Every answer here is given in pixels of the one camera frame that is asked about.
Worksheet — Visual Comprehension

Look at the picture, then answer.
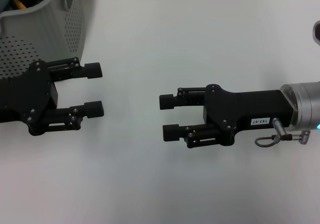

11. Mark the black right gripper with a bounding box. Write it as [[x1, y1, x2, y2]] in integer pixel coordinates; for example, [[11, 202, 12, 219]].
[[203, 83, 294, 147]]

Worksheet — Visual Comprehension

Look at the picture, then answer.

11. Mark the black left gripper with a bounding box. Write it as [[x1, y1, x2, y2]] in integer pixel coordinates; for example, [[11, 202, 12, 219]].
[[0, 57, 105, 135]]

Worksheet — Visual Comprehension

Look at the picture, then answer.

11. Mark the grey perforated plastic storage basket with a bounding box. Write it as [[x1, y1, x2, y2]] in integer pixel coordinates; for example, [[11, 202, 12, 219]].
[[0, 0, 85, 84]]

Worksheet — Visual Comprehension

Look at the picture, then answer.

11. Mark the grey right gripper cable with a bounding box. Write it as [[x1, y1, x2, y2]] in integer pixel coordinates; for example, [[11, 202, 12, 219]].
[[254, 117, 311, 148]]

